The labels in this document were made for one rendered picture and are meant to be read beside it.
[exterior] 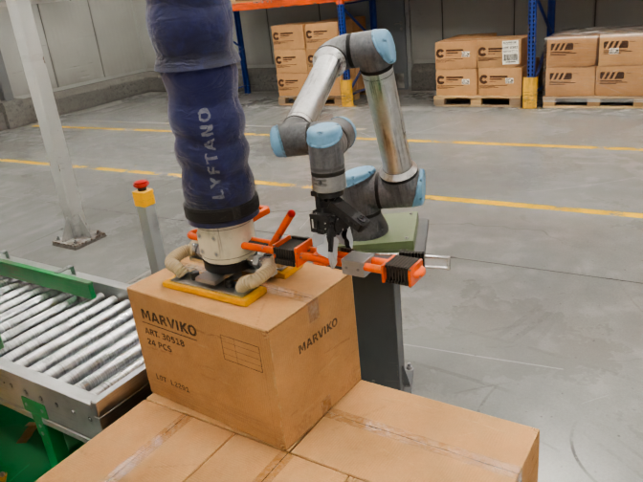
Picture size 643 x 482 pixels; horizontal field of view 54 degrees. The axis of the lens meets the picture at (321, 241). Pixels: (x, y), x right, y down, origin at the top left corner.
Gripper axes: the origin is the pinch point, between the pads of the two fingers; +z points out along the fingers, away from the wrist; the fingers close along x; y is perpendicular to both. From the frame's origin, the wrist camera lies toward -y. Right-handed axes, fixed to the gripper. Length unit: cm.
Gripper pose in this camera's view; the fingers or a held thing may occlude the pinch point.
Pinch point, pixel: (343, 259)
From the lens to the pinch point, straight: 174.1
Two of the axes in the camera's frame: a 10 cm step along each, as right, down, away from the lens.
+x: -5.5, 3.7, -7.5
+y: -8.3, -1.4, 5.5
